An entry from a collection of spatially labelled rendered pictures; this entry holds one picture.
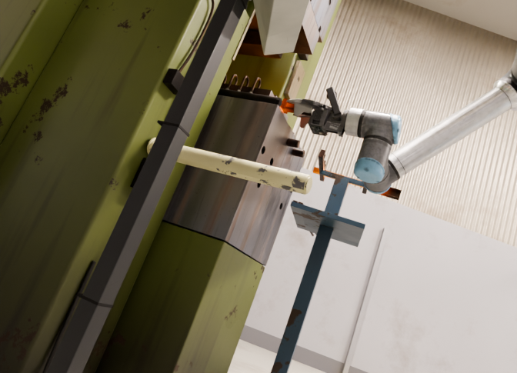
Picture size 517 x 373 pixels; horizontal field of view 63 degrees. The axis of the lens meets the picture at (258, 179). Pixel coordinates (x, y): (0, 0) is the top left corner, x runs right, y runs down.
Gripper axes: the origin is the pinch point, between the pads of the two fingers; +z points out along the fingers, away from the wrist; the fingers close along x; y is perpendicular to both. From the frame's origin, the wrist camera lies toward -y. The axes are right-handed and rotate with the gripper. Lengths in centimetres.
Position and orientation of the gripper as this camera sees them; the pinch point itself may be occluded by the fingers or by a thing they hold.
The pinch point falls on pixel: (293, 106)
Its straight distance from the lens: 148.5
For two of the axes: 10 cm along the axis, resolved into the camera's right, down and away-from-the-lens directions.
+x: 3.2, 3.7, 8.7
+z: -8.8, -2.2, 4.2
